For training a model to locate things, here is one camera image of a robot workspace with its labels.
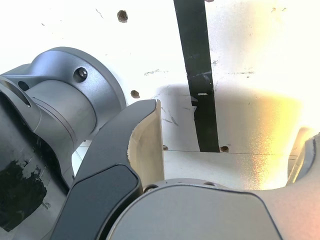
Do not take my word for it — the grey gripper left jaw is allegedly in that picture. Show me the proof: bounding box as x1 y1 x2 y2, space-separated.
49 98 166 240

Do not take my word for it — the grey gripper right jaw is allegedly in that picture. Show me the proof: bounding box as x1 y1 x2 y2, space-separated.
98 126 320 240

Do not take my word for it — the black tape strip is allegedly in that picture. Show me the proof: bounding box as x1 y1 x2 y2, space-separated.
173 0 221 153

